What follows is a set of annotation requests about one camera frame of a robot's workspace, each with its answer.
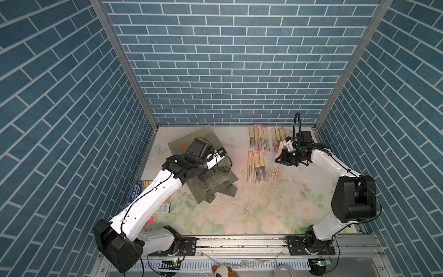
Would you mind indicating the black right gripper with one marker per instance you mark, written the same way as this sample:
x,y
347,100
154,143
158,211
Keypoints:
x,y
283,160

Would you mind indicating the pink striped fan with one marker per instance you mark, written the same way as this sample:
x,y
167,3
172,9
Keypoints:
x,y
277,164

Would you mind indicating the white red-flecked fan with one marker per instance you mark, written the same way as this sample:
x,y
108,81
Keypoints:
x,y
283,134

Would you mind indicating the purple folding fan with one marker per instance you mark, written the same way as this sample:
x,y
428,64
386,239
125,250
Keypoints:
x,y
278,136

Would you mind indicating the olive green canvas tote bag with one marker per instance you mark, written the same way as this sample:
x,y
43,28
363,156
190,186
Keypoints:
x,y
219,179

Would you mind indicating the brown folding fan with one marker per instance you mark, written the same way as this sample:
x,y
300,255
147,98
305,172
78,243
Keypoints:
x,y
260,139

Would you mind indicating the second-row bamboo folding fan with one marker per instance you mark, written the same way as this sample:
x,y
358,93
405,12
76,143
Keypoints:
x,y
257,168

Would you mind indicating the pink folding fan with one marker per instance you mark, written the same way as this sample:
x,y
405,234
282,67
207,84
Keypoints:
x,y
256,137

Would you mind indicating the black patterned bamboo folding fan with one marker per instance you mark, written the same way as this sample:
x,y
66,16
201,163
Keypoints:
x,y
251,138

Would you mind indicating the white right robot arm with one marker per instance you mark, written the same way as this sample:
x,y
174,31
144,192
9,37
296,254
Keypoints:
x,y
354,199

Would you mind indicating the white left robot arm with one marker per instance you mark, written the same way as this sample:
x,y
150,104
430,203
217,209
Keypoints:
x,y
118,239

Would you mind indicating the white blue small box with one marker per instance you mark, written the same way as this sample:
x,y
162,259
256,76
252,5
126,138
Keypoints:
x,y
163,209

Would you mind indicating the blue illustrated book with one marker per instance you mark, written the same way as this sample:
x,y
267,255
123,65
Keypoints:
x,y
137,190

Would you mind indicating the brown plush toy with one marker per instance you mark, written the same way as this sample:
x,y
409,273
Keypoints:
x,y
223,271

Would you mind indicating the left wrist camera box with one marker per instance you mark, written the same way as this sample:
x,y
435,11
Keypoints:
x,y
213,159

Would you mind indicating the pink keychain toy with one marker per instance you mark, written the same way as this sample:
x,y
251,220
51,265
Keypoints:
x,y
150,220

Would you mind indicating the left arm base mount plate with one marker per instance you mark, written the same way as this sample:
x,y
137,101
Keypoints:
x,y
185,247

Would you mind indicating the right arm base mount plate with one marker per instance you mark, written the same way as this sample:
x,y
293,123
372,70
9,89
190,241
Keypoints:
x,y
302,246

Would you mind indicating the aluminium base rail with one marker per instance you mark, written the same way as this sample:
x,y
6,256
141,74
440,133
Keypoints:
x,y
357,255

